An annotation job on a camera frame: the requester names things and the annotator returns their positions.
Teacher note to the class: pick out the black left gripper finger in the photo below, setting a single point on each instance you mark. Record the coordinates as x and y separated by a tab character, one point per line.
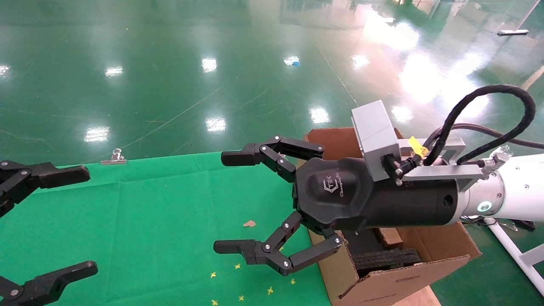
46	287
55	175

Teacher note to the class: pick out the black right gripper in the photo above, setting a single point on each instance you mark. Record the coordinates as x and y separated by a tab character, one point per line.
340	199

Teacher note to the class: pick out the small long cardboard box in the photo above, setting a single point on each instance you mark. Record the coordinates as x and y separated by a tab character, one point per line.
389	238

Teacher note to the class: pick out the small brown cardboard scrap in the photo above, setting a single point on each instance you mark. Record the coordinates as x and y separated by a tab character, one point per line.
249	223

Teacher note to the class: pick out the large open cardboard carton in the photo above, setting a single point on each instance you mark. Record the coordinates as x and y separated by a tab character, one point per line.
403	284

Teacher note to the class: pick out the silver binder clip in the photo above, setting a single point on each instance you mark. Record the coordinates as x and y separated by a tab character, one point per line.
114	157

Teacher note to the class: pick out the green table cloth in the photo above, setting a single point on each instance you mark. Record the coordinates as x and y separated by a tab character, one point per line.
148	221

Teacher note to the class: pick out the black foam insert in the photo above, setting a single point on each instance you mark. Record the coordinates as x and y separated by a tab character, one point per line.
382	259

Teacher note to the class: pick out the crumpled clear plastic bag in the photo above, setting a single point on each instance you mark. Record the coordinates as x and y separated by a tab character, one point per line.
505	148

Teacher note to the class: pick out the white bar on floor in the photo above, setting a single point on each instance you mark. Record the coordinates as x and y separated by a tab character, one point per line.
513	32

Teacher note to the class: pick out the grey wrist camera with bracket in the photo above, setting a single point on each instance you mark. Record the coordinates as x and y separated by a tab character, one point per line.
374	131

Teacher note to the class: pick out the white pipe frame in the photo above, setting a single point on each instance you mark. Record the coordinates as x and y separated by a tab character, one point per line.
510	248

